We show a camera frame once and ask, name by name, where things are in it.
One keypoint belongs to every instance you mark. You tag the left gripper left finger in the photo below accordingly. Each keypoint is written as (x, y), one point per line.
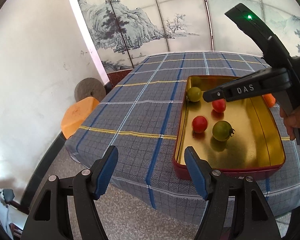
(49, 217)

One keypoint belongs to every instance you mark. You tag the large orange mandarin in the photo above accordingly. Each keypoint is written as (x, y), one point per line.
(269, 99)

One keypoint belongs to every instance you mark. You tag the red tomato with calyx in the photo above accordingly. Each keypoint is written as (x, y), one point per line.
(219, 105)

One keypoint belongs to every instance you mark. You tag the green tomato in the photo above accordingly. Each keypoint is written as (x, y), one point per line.
(194, 94)
(222, 131)

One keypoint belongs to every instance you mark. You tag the red oval tomato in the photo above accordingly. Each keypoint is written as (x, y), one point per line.
(199, 124)

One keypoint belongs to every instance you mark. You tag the person right hand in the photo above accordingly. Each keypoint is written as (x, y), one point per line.
(291, 121)

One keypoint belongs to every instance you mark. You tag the white cloth on floor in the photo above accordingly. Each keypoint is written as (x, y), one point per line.
(5, 219)

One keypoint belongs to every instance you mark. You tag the red gold tin box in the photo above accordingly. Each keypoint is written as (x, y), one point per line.
(239, 138)

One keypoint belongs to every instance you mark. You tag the orange stool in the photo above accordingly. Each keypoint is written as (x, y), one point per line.
(76, 114)

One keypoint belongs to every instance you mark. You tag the plaid grey tablecloth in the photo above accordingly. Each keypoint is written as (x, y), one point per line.
(141, 117)

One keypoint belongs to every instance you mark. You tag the painted folding screen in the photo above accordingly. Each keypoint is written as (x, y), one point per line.
(125, 32)

